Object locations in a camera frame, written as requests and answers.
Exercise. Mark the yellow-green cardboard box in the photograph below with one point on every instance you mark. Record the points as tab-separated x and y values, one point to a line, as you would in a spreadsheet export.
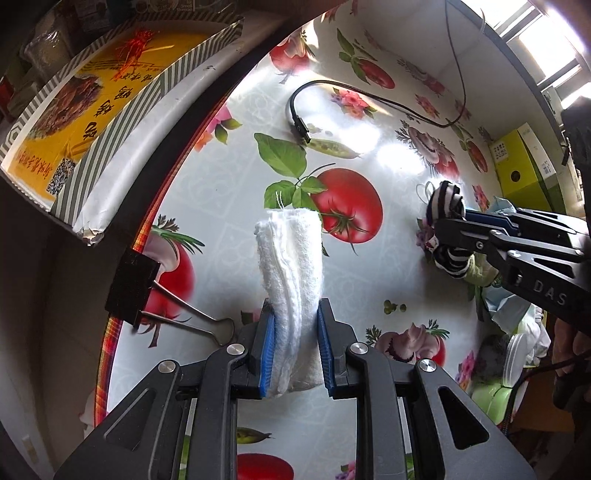
521	180

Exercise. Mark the window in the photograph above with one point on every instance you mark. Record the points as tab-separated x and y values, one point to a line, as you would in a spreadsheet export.
531	46

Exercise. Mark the yellow printed box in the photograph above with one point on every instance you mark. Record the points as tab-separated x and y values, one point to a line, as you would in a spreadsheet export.
106	92

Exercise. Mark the pile of small items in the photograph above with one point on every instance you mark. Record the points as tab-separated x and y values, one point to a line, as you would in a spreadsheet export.
46	55

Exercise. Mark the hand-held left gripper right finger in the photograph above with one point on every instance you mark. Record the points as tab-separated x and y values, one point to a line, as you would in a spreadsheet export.
327	350

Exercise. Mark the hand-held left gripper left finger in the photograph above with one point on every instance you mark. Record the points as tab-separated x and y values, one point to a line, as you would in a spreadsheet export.
265	350

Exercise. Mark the blue cloth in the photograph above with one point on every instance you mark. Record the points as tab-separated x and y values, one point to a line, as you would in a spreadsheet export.
503	205

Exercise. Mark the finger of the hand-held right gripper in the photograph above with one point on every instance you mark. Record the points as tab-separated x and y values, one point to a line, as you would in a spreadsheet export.
489	220
466	237

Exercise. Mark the black and white striped sock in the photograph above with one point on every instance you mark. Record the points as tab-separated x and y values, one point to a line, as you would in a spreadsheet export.
455	263

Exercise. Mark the dark striped sock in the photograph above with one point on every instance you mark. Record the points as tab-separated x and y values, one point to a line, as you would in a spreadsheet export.
445	198

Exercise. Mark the grey sock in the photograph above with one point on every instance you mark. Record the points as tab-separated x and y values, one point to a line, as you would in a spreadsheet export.
491	355

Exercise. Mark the light green plastic object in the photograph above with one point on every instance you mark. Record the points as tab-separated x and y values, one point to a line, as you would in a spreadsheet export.
489	401

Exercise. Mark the black binder clip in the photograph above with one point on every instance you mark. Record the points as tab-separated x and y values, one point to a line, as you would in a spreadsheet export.
131	286

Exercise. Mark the green rabbit towel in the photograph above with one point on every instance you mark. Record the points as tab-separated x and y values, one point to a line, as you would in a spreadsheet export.
482	277

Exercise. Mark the white towel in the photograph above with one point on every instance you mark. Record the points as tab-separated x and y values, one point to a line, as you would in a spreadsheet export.
288	277

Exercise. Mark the person's right hand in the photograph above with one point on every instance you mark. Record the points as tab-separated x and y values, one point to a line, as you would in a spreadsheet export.
570	344

